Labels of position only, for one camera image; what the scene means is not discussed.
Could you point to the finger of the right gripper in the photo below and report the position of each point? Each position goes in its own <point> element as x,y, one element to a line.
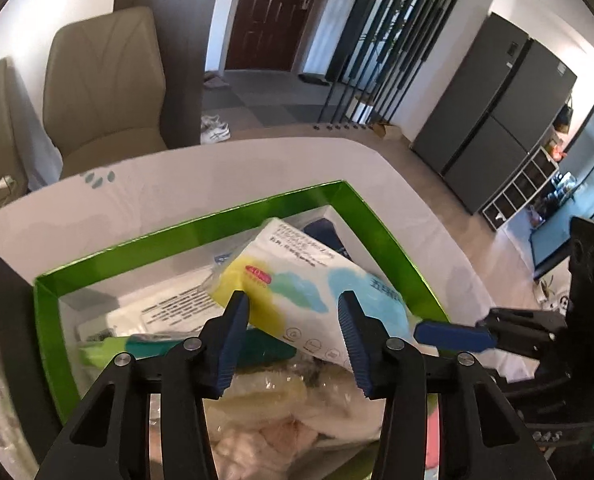
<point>452,337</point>

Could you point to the yellow blue tissue pack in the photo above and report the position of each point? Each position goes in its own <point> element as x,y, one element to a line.
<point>293,283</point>

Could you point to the black storage box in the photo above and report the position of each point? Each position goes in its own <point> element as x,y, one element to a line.
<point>29,422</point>

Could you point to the green storage box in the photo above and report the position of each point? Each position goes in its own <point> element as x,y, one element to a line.
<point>155,284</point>

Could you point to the dark grey refrigerator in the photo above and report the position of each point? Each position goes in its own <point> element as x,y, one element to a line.
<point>494,112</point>

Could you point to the black slat room divider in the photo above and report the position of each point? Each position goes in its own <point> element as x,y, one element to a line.
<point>380,52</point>

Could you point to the beige chair right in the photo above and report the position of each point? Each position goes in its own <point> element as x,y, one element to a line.
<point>104,90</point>

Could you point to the dark brown door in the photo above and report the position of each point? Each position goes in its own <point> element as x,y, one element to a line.
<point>266,34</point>

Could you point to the grey cabinet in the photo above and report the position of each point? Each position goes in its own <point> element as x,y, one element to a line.
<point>182,28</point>

